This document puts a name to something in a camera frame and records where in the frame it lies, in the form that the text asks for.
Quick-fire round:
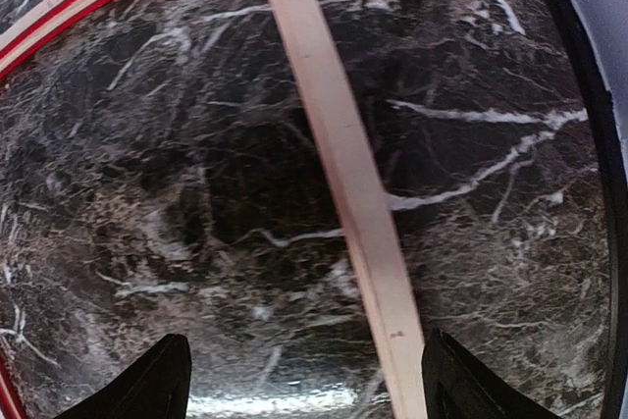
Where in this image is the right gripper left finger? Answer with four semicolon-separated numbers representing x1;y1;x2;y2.
58;334;192;419

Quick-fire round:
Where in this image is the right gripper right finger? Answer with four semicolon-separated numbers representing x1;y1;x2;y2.
422;330;558;419

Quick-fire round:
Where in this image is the red wooden picture frame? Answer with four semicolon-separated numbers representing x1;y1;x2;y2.
1;0;427;418

